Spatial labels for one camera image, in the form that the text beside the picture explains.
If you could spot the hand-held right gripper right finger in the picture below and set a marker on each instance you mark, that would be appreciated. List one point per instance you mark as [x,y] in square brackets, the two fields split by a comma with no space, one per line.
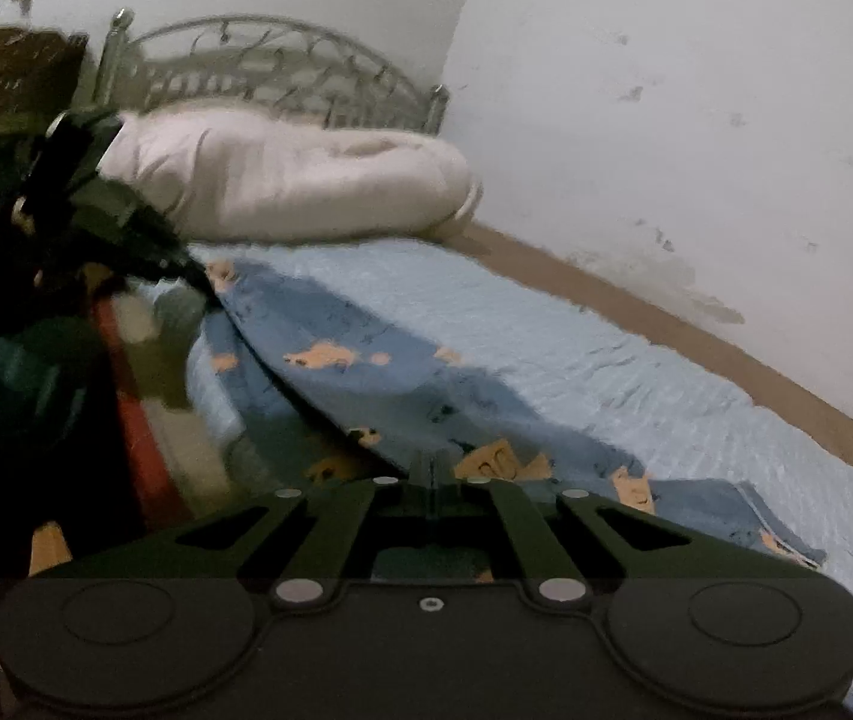
[471,499]

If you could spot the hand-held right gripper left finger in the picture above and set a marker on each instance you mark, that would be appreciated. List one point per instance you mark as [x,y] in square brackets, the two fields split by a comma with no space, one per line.
[393,496]

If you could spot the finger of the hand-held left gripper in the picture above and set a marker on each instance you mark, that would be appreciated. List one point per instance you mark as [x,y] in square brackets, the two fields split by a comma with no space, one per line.
[160,244]

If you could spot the blue pants with orange print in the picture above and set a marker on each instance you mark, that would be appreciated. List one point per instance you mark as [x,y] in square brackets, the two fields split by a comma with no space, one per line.
[396,360]

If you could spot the person's left forearm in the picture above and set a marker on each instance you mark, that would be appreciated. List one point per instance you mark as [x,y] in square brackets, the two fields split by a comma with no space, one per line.
[21,382]

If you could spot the dark wooden cabinet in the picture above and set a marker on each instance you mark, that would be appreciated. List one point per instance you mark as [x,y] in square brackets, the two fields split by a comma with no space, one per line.
[6,67]

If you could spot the red and white cloth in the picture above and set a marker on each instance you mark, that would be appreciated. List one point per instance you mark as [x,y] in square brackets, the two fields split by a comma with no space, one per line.
[130,412]

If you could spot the light blue bed sheet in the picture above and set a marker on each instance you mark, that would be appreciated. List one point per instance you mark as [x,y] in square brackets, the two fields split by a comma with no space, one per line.
[584,360]

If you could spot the metal bed headboard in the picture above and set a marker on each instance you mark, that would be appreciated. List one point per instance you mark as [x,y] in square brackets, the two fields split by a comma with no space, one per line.
[269,60]

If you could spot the brown wooden bed frame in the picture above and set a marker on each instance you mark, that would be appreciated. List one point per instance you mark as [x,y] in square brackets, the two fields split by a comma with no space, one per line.
[621,307]

